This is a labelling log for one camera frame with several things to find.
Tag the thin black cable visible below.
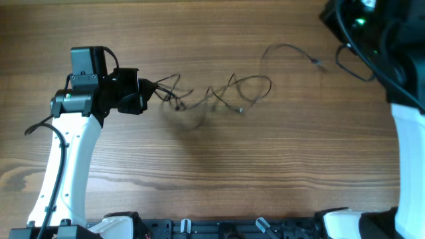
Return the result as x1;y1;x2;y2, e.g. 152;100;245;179
154;72;273;116

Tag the black USB-A cable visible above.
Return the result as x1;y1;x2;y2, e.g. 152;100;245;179
258;42;328;72

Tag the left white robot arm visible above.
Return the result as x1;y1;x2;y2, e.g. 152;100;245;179
9;46;158;238

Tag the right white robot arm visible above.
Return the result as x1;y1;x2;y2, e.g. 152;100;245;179
319;0;424;238

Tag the black mounting rail base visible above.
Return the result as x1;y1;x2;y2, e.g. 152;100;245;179
84;211;366;239

